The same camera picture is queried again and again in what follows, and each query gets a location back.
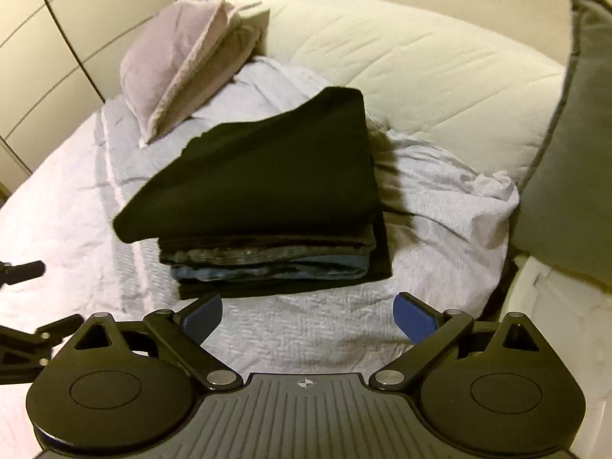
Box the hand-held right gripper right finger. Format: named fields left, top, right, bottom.
left=369, top=293, right=546, bottom=389

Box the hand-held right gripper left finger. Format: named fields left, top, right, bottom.
left=72, top=295, right=242, bottom=390

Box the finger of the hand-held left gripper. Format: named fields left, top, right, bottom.
left=0, top=313, right=86, bottom=384
left=0, top=260, right=47, bottom=285

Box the large black garment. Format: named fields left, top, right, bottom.
left=113, top=87, right=383, bottom=244

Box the blue folded garment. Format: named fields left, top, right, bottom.
left=171, top=253, right=373, bottom=284

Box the light textured bedspread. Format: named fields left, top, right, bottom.
left=0, top=55, right=522, bottom=459

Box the dark grey folded garment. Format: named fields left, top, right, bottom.
left=158, top=235, right=378, bottom=267

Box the grey-green cushion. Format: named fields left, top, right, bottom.
left=511, top=0, right=612, bottom=292

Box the white panelled wardrobe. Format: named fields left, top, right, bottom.
left=0, top=0, right=192, bottom=197

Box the pink pillow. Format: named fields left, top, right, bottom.
left=119, top=0, right=240, bottom=149

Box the cream quilted bedding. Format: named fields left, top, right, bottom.
left=210, top=0, right=567, bottom=187

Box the brown pillow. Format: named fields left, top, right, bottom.
left=158, top=5, right=271, bottom=122

